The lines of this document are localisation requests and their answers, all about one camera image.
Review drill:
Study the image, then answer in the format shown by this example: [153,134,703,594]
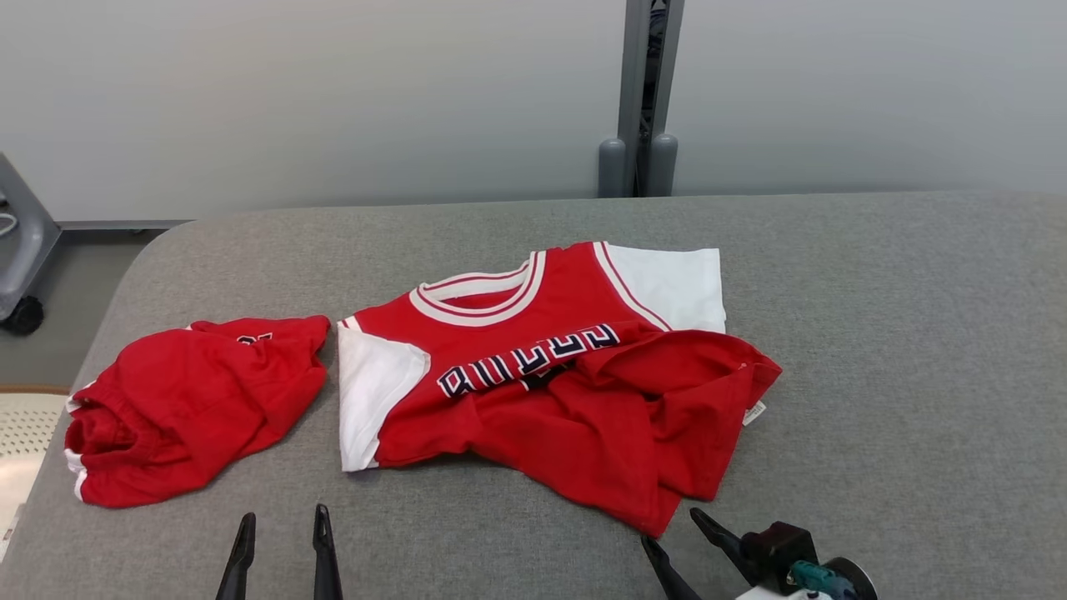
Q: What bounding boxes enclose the grey wheeled metal stand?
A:
[0,152,63,337]

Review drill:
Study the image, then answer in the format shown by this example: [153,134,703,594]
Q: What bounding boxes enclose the red basketball shorts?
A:
[64,315,333,509]

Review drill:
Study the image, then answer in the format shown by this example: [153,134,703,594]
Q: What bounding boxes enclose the grey baseboard rail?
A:
[58,220,193,232]

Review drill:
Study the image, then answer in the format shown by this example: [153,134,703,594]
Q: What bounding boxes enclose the cream perforated laundry basket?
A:
[0,385,72,561]

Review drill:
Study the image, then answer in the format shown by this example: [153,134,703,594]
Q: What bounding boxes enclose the grey wall partition post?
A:
[598,0,686,198]

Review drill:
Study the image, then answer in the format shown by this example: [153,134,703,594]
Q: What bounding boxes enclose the red white basketball jersey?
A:
[337,241,783,539]

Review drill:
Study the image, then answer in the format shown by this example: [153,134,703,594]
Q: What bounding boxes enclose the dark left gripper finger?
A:
[313,503,344,600]
[215,512,257,600]

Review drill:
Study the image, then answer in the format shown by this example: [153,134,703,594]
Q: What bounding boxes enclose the right black cable teal connector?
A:
[788,560,859,600]

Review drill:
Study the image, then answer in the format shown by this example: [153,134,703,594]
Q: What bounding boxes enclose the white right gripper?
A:
[640,507,834,600]

